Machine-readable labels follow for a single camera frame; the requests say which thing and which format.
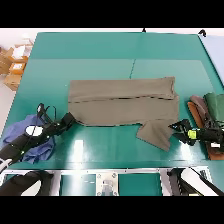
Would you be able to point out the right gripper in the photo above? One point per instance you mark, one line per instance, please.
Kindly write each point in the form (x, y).
(191, 135)

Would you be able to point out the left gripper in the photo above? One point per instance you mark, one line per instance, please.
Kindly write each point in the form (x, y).
(63, 124)

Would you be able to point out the brown T-shirt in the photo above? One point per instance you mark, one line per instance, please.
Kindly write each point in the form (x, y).
(123, 103)

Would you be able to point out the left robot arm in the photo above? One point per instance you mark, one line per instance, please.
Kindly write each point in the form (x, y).
(23, 143)

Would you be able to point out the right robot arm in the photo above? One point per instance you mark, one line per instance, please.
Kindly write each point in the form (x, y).
(211, 135)

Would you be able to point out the dark brown garment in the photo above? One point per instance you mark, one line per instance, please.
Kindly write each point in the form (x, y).
(200, 106)

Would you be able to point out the purple garment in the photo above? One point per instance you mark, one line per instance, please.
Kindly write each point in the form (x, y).
(40, 146)

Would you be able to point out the dark green garment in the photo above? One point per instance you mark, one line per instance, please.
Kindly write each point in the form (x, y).
(216, 105)

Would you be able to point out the cardboard box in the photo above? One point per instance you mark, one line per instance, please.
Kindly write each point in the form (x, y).
(13, 81)

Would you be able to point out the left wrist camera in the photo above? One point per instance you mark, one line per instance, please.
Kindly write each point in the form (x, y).
(43, 113)

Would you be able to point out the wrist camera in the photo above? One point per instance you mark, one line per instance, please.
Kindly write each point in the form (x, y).
(210, 121)
(43, 113)

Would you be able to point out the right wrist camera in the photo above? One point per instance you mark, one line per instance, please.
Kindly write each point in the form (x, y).
(210, 121)

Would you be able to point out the silver frame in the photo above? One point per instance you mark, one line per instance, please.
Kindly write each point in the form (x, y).
(106, 181)

